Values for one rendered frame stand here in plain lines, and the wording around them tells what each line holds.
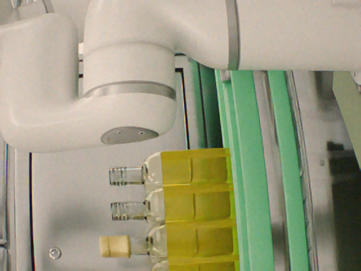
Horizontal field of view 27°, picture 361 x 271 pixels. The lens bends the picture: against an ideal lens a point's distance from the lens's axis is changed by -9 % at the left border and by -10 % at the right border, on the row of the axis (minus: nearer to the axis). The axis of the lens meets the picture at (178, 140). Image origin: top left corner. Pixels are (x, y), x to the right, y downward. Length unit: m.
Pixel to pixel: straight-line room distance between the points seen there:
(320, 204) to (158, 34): 0.36
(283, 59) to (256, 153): 0.28
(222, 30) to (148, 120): 0.12
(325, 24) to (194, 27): 0.14
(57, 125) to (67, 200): 0.55
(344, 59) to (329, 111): 0.28
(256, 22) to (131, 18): 0.13
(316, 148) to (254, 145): 0.09
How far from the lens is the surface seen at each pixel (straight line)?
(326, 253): 1.02
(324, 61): 0.84
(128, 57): 0.79
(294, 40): 0.82
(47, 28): 0.85
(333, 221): 1.04
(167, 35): 0.82
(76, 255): 1.30
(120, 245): 1.15
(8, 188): 1.39
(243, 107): 1.12
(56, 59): 0.84
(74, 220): 1.33
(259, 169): 1.07
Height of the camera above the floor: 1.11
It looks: 3 degrees down
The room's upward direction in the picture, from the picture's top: 93 degrees counter-clockwise
